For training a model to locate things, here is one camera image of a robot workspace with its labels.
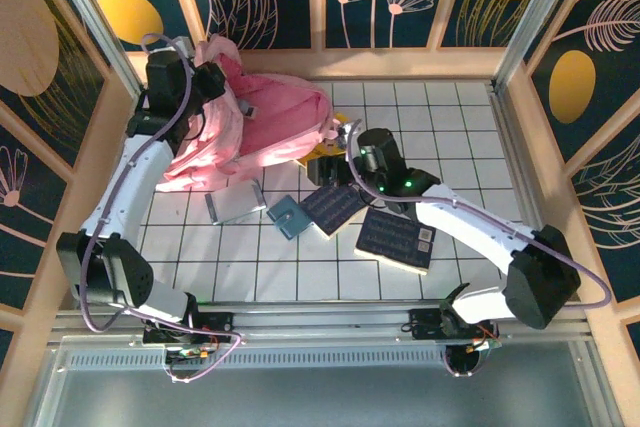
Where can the yellow cartoon cover book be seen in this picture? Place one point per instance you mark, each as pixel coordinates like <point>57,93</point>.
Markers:
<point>325,149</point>

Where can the dark blue patterned book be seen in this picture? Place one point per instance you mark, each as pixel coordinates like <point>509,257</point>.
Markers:
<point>332,209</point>
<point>395,239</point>

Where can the teal snap wallet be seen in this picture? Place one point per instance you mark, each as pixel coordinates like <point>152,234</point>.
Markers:
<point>289,217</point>

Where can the pink student backpack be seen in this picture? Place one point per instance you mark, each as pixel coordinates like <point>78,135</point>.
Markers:
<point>275,117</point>

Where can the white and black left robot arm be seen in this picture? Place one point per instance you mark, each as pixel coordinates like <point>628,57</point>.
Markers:
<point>125,192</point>

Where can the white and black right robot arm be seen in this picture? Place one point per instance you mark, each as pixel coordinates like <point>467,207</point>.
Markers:
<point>470,227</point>

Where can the perforated metal strip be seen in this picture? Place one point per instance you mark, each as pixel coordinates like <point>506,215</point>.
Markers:
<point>300,359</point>

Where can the grey metal panel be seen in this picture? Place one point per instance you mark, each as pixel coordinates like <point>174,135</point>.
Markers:
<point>300,397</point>

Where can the aluminium side rail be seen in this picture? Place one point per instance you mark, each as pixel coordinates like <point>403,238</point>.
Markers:
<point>515,172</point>

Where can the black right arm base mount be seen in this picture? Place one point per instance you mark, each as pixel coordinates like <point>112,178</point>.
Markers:
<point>425,327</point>

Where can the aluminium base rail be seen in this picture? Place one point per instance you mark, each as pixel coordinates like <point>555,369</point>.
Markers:
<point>325,327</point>

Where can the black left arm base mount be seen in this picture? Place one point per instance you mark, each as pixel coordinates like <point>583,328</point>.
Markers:
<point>160,334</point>

